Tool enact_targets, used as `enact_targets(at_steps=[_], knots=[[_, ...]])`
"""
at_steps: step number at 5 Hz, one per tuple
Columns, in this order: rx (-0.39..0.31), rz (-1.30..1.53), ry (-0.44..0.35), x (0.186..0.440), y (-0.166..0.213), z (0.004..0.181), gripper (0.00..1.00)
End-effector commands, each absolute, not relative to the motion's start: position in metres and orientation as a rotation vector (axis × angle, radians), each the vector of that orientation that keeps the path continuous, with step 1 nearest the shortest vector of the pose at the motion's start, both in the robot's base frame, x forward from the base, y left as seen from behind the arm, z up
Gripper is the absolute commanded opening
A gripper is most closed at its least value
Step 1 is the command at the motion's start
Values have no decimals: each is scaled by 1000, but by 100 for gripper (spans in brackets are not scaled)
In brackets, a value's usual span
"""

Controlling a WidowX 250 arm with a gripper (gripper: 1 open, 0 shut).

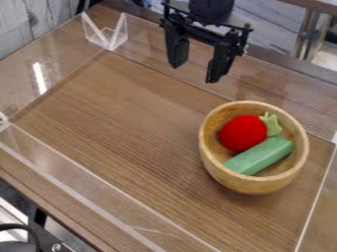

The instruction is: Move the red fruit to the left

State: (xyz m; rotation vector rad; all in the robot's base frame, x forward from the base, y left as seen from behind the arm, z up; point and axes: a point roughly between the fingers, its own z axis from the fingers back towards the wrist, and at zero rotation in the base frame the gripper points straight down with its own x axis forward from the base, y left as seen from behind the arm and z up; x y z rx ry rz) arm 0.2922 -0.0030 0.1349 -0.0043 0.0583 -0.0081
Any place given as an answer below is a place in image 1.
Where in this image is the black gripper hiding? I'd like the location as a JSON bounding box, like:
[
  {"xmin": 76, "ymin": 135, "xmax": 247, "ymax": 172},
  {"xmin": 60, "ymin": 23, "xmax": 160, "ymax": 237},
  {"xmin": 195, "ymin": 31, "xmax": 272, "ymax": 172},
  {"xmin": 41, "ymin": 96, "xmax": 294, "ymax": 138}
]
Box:
[{"xmin": 161, "ymin": 1, "xmax": 254, "ymax": 84}]

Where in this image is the red plush fruit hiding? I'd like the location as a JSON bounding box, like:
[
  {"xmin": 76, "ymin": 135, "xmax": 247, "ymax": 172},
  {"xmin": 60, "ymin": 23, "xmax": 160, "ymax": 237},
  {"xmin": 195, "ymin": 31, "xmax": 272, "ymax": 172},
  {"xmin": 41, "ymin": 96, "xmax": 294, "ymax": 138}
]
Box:
[{"xmin": 218, "ymin": 111, "xmax": 283, "ymax": 152}]

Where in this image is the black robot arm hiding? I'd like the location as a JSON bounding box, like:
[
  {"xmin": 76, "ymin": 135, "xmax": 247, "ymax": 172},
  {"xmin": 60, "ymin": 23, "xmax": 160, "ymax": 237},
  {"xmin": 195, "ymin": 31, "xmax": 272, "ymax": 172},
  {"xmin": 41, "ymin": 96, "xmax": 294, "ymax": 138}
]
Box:
[{"xmin": 160, "ymin": 0, "xmax": 254, "ymax": 84}]

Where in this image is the metal stand in background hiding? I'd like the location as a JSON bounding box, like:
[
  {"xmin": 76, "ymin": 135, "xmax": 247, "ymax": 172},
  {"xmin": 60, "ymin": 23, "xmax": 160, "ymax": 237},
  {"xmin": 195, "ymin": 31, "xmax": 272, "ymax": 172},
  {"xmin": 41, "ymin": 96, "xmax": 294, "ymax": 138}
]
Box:
[{"xmin": 294, "ymin": 9, "xmax": 331, "ymax": 62}]

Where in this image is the wooden bowl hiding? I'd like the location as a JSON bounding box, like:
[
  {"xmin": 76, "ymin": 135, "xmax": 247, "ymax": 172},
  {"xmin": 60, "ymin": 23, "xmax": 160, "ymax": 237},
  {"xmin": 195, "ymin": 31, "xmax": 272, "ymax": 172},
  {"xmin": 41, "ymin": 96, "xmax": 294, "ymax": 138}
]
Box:
[{"xmin": 199, "ymin": 100, "xmax": 308, "ymax": 195}]

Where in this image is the green rectangular block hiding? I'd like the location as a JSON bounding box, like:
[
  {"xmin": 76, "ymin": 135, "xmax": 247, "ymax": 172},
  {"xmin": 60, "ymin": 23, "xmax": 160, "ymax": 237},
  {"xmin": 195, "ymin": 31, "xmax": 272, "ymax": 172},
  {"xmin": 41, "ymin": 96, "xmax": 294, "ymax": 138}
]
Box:
[{"xmin": 222, "ymin": 137, "xmax": 294, "ymax": 176}]

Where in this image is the black table leg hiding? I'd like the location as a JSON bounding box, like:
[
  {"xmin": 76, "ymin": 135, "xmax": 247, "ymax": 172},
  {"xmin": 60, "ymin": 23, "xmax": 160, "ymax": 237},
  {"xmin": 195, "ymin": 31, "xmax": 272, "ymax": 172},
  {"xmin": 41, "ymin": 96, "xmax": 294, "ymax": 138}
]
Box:
[{"xmin": 33, "ymin": 208, "xmax": 46, "ymax": 227}]

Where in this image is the clear acrylic corner bracket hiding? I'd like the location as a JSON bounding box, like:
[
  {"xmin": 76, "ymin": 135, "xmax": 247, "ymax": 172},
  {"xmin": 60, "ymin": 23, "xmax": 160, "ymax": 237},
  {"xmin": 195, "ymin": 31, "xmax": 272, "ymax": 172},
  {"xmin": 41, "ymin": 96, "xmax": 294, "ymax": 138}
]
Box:
[{"xmin": 80, "ymin": 13, "xmax": 127, "ymax": 51}]

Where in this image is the clear acrylic front wall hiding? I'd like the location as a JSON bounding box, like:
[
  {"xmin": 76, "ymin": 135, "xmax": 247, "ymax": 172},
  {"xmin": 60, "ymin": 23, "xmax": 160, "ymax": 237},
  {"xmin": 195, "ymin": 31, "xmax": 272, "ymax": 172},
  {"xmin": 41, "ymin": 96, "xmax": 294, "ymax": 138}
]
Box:
[{"xmin": 0, "ymin": 113, "xmax": 219, "ymax": 252}]

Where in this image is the black cable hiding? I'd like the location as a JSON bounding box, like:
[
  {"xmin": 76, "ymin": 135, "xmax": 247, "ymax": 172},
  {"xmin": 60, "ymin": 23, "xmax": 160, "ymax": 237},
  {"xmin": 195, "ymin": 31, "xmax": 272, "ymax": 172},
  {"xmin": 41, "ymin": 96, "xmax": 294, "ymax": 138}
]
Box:
[{"xmin": 0, "ymin": 222, "xmax": 49, "ymax": 252}]

